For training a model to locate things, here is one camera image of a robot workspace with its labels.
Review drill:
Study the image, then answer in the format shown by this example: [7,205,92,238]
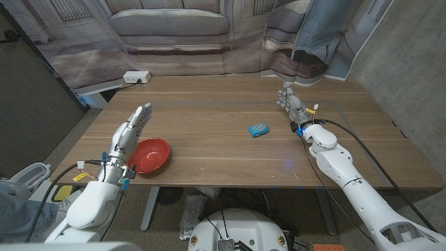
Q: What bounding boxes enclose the black round floor object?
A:
[157,186,185,206]

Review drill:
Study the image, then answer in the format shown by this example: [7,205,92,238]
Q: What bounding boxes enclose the white floor platform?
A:
[27,179,76,203]

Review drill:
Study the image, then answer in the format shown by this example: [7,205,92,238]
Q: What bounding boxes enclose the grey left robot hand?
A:
[105,102,153,167]

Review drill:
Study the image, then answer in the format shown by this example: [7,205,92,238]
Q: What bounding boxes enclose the printed living room backdrop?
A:
[0,0,394,97]

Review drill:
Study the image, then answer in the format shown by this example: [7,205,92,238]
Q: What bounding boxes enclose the blue phone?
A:
[247,122,270,138]

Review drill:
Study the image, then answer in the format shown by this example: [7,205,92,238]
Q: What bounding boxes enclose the white power strip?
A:
[123,70,152,84]

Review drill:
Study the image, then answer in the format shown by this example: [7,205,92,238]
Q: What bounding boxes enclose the clear plastic bag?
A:
[179,194,208,241]

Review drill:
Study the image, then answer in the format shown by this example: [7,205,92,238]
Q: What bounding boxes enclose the grey sneaker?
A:
[57,190,83,212]

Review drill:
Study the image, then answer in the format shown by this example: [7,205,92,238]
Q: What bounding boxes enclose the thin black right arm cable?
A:
[298,135,376,244]

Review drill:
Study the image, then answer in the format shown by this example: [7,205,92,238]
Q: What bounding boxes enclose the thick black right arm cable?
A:
[313,118,438,233]

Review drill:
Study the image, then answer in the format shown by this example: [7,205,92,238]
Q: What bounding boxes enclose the person's leg in jeans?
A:
[0,183,60,241]

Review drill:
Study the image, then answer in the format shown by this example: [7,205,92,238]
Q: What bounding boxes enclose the black power strip cord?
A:
[118,79,142,92]

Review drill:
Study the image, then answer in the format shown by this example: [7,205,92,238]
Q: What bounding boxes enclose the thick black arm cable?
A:
[313,118,438,233]
[26,159,105,243]

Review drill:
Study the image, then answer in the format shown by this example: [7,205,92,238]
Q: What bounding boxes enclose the dark grey partition panel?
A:
[0,3,90,178]

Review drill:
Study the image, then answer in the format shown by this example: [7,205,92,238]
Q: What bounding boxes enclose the orange box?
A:
[313,243,346,251]

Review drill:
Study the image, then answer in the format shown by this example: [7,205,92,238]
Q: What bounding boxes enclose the left wrist tagged connector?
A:
[72,160,98,183]

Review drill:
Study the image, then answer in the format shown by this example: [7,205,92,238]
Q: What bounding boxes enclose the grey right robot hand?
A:
[277,82,314,126]

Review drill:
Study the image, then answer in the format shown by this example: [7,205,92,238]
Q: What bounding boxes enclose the white table leg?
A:
[315,188,338,236]
[140,186,160,232]

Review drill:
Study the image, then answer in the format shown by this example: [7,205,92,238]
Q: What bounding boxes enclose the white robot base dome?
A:
[187,208,289,251]

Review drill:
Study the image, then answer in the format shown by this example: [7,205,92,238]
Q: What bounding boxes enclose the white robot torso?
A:
[0,241,142,251]

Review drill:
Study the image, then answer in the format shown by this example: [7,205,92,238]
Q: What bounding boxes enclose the red plastic bowl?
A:
[127,137,171,174]

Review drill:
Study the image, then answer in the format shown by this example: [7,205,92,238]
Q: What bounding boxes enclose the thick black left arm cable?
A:
[26,159,105,243]

